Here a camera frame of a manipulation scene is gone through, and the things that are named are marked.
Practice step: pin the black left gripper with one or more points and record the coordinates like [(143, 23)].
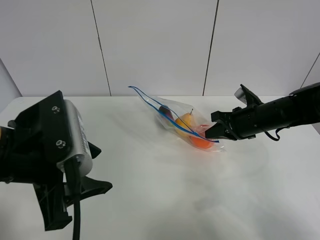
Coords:
[(37, 140)]

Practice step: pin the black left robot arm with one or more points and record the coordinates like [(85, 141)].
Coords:
[(5, 155)]

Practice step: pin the clear zip bag blue seal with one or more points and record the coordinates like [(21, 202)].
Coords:
[(177, 108)]

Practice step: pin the purple eggplant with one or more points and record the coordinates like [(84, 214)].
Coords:
[(166, 115)]

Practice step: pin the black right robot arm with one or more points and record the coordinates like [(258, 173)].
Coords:
[(300, 107)]

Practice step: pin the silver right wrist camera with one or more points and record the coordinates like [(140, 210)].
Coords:
[(247, 97)]

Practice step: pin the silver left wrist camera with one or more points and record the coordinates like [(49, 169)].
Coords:
[(80, 146)]

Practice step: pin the yellow pear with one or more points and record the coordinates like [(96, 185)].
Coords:
[(186, 122)]

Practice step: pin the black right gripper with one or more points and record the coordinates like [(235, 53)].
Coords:
[(239, 124)]

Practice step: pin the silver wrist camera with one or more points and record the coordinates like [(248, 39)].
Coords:
[(80, 146), (247, 97)]

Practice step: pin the orange fruit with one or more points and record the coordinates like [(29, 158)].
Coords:
[(200, 142)]

